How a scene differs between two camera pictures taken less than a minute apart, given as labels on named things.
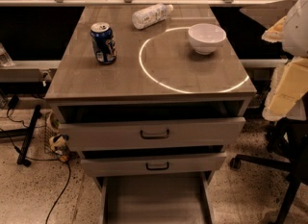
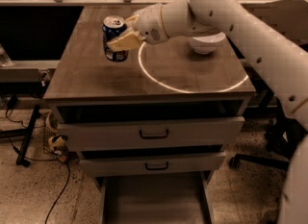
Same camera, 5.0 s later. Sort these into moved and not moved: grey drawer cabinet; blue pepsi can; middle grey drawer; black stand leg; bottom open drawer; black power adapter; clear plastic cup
Moved: blue pepsi can
Not moved: black power adapter; middle grey drawer; black stand leg; grey drawer cabinet; clear plastic cup; bottom open drawer
